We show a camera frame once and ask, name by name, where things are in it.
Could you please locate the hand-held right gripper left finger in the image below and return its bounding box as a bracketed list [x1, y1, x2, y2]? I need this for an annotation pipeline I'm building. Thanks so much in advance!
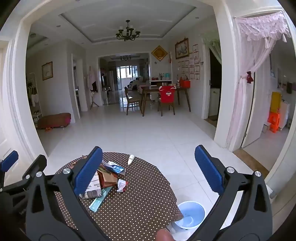
[25, 146, 110, 241]

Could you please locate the green lace door curtain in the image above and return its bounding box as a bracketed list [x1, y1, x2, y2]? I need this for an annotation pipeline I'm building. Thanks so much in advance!
[201, 32, 221, 65]

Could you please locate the pink lace curtain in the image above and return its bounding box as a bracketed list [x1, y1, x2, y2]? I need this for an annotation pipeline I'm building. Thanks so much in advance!
[226, 10, 292, 149]

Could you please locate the tripod stand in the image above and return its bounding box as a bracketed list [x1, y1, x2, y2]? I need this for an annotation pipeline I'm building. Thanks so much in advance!
[90, 81, 100, 109]

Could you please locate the large gold framed picture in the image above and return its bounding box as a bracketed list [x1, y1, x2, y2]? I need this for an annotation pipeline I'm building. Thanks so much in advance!
[175, 38, 189, 59]

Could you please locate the small framed picture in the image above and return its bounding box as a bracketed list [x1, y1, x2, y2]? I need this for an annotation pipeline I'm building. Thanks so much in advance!
[42, 61, 53, 81]

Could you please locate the brown paper snack bag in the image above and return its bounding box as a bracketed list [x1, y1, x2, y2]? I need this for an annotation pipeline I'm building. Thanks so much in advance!
[97, 170, 118, 189]

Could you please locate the round patterned table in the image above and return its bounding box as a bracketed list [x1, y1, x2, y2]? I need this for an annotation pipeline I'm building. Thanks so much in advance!
[53, 152, 184, 241]

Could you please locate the blue and white packet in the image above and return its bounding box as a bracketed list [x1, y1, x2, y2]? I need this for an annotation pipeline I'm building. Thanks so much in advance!
[107, 161, 126, 175]

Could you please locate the teal carton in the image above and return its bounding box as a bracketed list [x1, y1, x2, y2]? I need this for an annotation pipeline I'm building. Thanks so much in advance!
[89, 186, 112, 212]

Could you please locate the orange plastic stool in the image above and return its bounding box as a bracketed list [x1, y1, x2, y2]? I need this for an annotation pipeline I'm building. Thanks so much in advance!
[268, 112, 281, 133]

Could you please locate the white receipt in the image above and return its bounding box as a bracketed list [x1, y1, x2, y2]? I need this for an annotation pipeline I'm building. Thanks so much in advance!
[116, 178, 127, 193]

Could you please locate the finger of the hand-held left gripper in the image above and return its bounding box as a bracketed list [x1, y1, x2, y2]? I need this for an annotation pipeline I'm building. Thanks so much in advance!
[0, 150, 19, 173]
[3, 155, 48, 194]

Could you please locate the wall of award certificates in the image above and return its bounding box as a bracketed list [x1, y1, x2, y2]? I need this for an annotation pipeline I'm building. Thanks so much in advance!
[178, 43, 200, 81]

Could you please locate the white printed carton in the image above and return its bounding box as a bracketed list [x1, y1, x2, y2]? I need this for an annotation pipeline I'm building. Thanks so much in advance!
[79, 174, 102, 200]

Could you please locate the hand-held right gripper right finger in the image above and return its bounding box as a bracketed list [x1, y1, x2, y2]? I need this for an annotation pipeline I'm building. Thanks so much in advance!
[189, 145, 274, 241]

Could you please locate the dark wooden dining table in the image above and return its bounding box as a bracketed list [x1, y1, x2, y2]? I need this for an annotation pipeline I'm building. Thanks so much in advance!
[140, 85, 191, 117]

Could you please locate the wooden dining chair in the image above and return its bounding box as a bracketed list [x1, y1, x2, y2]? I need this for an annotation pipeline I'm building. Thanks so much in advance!
[124, 86, 142, 115]

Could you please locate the grey sofa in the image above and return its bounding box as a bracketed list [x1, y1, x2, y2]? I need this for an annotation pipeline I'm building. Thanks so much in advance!
[128, 77, 148, 91]

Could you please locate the yellow box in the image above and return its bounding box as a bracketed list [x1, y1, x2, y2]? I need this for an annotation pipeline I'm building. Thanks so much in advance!
[270, 92, 281, 113]

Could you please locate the person's right hand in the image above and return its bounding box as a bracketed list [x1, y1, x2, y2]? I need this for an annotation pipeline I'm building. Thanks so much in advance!
[156, 228, 174, 241]

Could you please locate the brown ottoman bench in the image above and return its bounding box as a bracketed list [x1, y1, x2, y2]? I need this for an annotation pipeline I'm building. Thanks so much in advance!
[38, 113, 72, 129]

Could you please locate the chair with red cover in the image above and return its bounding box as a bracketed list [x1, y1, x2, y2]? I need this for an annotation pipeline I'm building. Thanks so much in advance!
[158, 85, 177, 117]

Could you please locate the red basket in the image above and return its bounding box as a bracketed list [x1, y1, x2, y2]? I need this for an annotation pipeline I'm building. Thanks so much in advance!
[179, 75, 191, 88]

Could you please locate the red diamond wall decoration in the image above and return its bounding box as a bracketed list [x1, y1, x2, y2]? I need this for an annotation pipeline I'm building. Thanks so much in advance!
[151, 45, 168, 62]

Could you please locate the black chandelier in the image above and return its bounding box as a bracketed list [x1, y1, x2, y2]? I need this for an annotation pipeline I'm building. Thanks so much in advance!
[116, 20, 141, 42]

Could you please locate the white sideboard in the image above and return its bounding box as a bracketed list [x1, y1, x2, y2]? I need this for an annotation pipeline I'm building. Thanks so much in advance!
[149, 79, 173, 87]

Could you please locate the light blue plastic bin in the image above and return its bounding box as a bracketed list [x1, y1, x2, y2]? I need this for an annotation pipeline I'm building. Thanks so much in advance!
[167, 200, 206, 241]

